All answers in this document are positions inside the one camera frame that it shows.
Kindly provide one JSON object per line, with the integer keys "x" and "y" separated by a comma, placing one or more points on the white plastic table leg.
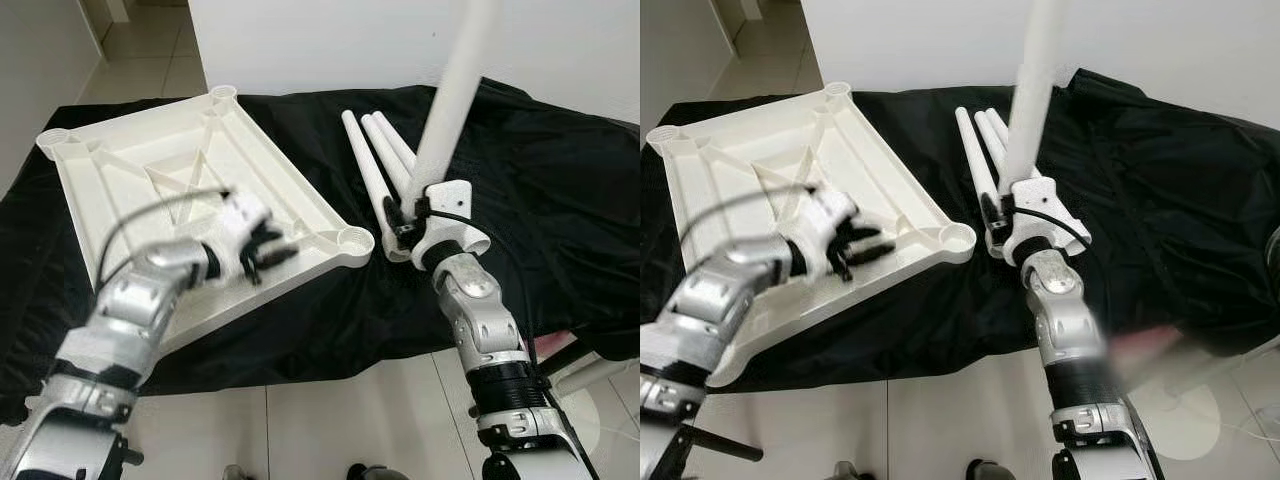
{"x": 385, "y": 160}
{"x": 1030, "y": 90}
{"x": 975, "y": 160}
{"x": 362, "y": 160}
{"x": 1000, "y": 122}
{"x": 455, "y": 95}
{"x": 395, "y": 140}
{"x": 990, "y": 140}

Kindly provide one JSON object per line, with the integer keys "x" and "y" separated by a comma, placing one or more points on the white plastic table top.
{"x": 110, "y": 165}
{"x": 720, "y": 165}

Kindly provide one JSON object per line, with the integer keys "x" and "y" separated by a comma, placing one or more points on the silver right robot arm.
{"x": 1060, "y": 320}
{"x": 480, "y": 320}

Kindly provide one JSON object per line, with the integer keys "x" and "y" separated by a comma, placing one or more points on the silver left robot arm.
{"x": 130, "y": 310}
{"x": 720, "y": 300}

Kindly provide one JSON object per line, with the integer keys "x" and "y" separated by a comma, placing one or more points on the black cloth table cover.
{"x": 560, "y": 200}
{"x": 1150, "y": 180}

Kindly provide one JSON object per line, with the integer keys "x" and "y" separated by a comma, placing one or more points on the pink object under table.
{"x": 555, "y": 347}

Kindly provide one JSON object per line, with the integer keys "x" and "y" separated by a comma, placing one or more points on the grey robot left foot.
{"x": 236, "y": 472}
{"x": 845, "y": 472}

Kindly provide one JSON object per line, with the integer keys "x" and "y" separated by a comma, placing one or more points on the grey robot foot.
{"x": 988, "y": 471}
{"x": 375, "y": 472}
{"x": 845, "y": 472}
{"x": 236, "y": 472}

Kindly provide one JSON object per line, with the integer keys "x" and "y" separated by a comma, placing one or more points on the black cylindrical rod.
{"x": 730, "y": 445}

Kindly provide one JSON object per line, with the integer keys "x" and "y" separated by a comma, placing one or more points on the grey robot right foot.
{"x": 375, "y": 472}
{"x": 988, "y": 471}

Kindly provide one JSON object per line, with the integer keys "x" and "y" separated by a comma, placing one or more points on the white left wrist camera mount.
{"x": 240, "y": 225}
{"x": 825, "y": 220}

